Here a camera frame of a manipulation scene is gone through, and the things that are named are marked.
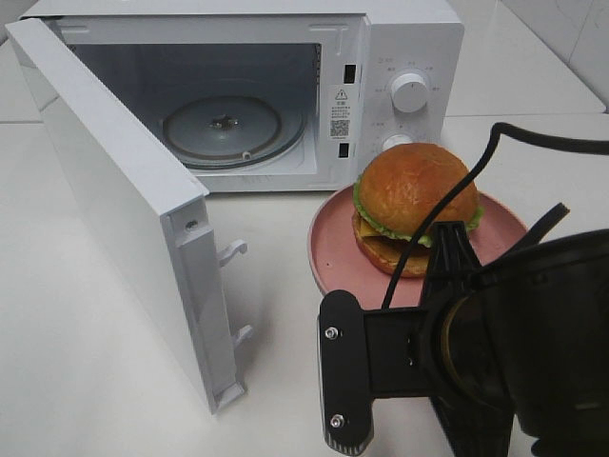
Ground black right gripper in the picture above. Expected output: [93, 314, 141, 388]
[364, 221, 608, 456]

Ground burger with lettuce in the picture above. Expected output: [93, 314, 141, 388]
[351, 143, 468, 274]

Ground pink round plate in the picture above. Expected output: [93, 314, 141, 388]
[308, 186, 527, 310]

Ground white microwave door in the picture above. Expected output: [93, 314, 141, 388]
[8, 18, 252, 412]

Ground white lower microwave knob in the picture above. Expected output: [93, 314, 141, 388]
[382, 134, 414, 152]

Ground white microwave knob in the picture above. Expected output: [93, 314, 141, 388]
[382, 134, 414, 152]
[389, 71, 428, 113]

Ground white upper microwave knob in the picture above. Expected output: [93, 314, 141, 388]
[389, 71, 428, 113]

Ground white microwave oven body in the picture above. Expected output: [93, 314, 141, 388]
[15, 1, 464, 192]

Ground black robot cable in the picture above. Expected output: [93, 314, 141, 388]
[381, 121, 609, 310]

